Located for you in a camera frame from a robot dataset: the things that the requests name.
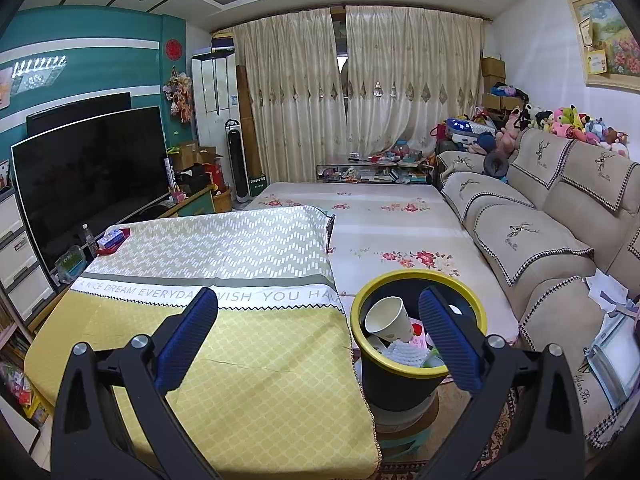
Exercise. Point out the dark box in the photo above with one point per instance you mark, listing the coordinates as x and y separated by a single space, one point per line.
222 42

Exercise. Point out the stack of cardboard boxes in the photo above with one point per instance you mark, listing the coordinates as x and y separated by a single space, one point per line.
495 80

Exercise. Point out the red round wall ornament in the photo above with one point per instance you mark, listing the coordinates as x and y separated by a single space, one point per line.
173 49

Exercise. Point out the clear green container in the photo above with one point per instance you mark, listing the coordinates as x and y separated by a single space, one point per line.
70 262

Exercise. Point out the grey neck pillow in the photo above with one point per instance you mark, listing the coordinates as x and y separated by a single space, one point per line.
495 164

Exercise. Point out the white paper cup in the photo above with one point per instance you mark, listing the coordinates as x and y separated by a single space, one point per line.
390 320

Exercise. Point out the red flat box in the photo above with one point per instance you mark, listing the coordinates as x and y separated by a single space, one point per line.
117 247

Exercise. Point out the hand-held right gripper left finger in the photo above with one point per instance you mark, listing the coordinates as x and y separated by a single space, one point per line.
186 340

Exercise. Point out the cream curtain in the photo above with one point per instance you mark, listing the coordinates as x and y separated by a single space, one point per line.
415 75
290 95

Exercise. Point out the clear water bottle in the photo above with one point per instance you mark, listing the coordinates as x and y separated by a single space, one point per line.
89 242

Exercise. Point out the white green box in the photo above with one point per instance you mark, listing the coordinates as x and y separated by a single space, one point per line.
258 187

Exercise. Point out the loose white papers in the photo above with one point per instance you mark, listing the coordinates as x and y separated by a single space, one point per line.
607 290

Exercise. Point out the open cardboard box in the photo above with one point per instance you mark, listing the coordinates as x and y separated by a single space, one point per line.
192 154

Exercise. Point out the blue white small box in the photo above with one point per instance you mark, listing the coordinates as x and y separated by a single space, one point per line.
112 237

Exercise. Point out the white tower fan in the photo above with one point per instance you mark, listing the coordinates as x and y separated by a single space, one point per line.
237 160

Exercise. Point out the row of plush toys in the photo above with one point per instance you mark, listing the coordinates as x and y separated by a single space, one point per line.
560 122

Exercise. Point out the floral bed sheet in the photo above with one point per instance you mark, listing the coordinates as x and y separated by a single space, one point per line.
400 225

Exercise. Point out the yellow green patterned tablecloth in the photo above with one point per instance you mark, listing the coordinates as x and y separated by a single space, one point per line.
240 375

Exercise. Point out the white drawer unit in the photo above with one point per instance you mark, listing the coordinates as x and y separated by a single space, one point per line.
20 255

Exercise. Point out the small wall picture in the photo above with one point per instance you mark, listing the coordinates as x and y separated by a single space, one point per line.
5 87

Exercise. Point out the teal stool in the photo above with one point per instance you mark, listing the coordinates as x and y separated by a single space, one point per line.
405 445

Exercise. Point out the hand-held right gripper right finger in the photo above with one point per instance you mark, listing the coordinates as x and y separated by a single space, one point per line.
450 340

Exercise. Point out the white printed tube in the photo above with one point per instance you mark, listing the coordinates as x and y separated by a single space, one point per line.
170 175

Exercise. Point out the beige sofa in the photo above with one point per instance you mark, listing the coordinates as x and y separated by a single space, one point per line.
540 240

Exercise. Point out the pile of toys and books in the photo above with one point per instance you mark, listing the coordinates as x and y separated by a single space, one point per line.
395 165

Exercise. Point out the black bin with yellow rim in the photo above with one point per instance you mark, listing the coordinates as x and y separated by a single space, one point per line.
400 385

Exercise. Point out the teal television cabinet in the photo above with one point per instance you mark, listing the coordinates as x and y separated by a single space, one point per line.
200 202

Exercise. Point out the green printed paper cup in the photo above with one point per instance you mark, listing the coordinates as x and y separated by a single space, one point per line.
434 359

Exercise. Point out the hanging artificial flowers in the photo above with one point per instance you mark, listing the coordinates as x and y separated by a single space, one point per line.
179 97

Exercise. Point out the large black television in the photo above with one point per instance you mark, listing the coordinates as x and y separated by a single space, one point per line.
90 185

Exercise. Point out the shelf of books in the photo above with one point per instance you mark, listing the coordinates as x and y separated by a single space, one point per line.
20 385

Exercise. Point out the glass coffee table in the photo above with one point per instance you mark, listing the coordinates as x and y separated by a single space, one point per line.
335 172

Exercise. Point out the framed flower painting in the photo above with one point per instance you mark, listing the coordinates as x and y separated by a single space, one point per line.
610 35

